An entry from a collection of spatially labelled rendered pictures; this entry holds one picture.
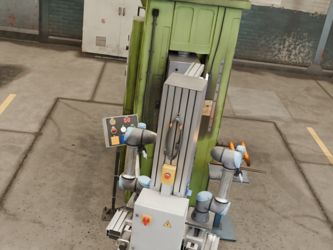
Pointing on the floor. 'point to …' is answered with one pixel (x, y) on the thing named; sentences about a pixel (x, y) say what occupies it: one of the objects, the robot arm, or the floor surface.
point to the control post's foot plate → (108, 214)
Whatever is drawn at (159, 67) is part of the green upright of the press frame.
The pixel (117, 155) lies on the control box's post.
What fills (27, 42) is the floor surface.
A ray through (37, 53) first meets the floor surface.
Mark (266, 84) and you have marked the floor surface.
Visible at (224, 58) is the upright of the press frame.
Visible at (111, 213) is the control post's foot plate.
